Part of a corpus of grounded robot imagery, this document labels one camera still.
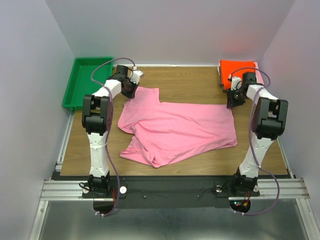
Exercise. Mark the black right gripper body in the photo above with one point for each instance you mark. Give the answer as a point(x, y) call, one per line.
point(238, 97)

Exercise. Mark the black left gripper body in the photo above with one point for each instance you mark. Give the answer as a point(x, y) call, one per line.
point(130, 85)

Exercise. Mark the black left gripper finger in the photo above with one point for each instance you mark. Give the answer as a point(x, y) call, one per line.
point(129, 94)
point(134, 88)

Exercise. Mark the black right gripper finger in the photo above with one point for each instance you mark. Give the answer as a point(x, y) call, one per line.
point(230, 94)
point(230, 103)

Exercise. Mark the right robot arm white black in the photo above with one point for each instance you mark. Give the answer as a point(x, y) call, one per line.
point(267, 121)

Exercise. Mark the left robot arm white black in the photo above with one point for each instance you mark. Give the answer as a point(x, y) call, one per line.
point(97, 118)

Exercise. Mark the folded light pink t shirt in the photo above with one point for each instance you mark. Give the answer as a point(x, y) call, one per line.
point(259, 76)

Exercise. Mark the green plastic tray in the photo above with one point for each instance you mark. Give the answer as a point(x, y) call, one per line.
point(80, 83)

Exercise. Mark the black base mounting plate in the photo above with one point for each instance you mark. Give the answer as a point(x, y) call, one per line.
point(134, 201)

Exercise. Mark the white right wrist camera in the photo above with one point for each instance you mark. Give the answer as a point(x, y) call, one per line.
point(236, 82)

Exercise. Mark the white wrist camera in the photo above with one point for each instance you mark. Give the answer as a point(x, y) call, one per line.
point(136, 75)
point(236, 82)

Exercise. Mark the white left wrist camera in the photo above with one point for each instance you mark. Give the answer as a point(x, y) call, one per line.
point(136, 75)

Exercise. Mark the aluminium frame rail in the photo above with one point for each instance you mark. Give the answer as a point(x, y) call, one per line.
point(290, 188)

